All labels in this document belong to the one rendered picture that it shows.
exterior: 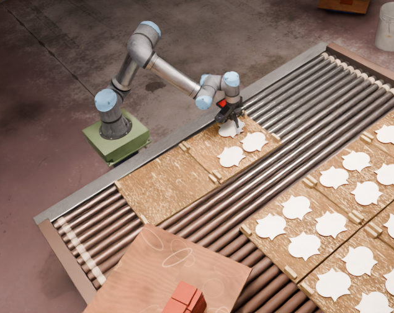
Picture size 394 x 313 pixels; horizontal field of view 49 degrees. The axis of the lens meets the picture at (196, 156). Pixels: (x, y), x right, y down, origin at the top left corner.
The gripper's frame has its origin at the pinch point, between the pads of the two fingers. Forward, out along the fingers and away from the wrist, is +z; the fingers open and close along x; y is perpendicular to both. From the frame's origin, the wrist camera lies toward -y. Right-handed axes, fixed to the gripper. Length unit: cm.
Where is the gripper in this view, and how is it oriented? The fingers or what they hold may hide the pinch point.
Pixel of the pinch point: (231, 128)
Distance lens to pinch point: 238.5
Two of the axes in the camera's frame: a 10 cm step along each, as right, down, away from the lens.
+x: -5.9, -5.6, 5.8
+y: 8.0, -4.9, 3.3
